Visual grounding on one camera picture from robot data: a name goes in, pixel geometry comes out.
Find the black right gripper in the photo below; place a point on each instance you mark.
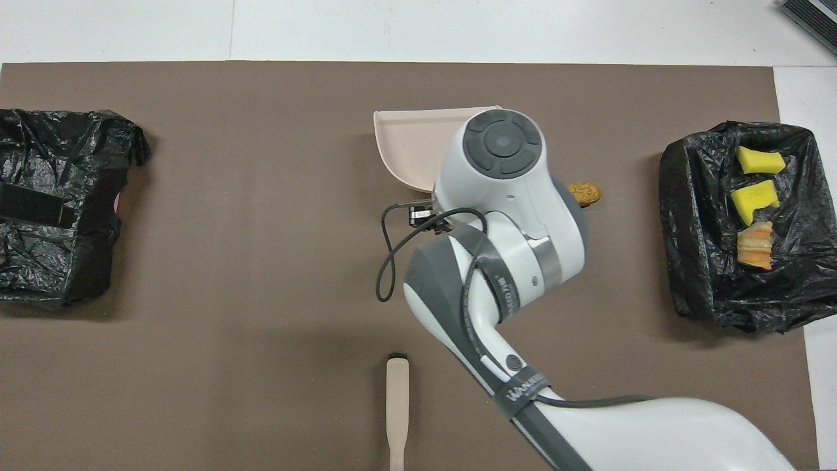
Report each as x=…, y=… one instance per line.
x=420, y=216

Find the bread chunk with tan crust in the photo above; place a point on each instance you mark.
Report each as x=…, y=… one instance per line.
x=755, y=248

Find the bin lined with black bag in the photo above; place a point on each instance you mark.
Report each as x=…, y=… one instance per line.
x=65, y=150
x=706, y=261

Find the round brown bun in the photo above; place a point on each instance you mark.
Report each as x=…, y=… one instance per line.
x=586, y=194

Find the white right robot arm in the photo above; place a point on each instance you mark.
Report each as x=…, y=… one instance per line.
x=510, y=196

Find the yellow sponge piece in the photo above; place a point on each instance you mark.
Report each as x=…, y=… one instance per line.
x=753, y=199
x=758, y=161

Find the beige hand brush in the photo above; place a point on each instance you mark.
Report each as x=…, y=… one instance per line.
x=397, y=405

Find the beige plastic dustpan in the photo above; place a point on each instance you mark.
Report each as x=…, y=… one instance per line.
x=412, y=144

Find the dark grey ribbed panel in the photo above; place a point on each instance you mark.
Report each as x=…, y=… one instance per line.
x=814, y=19

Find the brown table mat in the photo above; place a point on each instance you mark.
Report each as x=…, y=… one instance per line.
x=261, y=163

